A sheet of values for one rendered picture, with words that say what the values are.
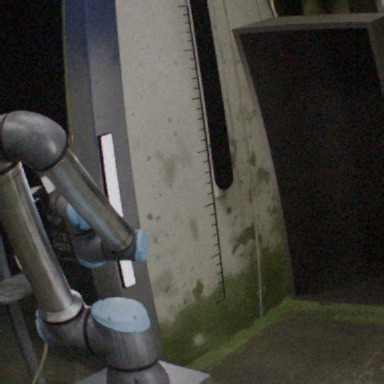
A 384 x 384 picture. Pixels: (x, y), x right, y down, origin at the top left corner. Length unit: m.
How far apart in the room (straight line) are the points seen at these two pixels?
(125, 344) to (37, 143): 0.57
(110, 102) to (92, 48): 0.26
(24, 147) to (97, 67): 1.12
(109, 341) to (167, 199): 1.21
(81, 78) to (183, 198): 0.77
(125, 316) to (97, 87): 1.11
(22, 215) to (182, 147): 1.41
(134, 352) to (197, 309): 1.35
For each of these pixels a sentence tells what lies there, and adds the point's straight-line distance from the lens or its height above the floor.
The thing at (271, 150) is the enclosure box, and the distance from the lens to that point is 2.25.
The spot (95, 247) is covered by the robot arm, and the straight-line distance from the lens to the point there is 1.65.
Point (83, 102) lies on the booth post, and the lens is 2.29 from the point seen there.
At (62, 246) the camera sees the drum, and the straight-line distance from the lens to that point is 3.09.
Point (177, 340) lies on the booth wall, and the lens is 2.72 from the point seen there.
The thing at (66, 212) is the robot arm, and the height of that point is 1.13.
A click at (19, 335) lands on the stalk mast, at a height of 0.52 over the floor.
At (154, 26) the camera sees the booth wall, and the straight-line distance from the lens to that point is 2.54.
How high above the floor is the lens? 1.47
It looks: 12 degrees down
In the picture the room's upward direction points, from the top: 7 degrees counter-clockwise
